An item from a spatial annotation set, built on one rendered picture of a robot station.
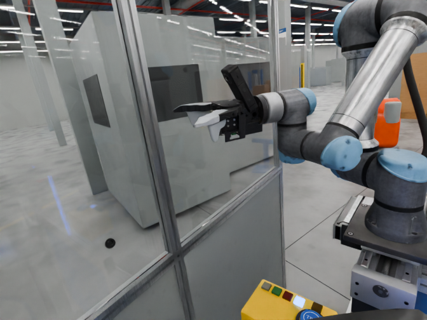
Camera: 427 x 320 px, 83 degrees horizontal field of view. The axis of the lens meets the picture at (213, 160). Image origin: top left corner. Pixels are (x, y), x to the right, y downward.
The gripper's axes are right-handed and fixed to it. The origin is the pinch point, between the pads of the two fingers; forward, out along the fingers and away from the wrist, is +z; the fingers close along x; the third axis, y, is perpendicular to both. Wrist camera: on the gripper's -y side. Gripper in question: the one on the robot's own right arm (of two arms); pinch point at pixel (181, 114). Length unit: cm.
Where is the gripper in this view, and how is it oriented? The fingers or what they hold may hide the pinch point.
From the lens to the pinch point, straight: 53.2
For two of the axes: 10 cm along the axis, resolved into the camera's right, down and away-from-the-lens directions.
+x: -4.0, -3.7, 8.4
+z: -9.1, 2.2, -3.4
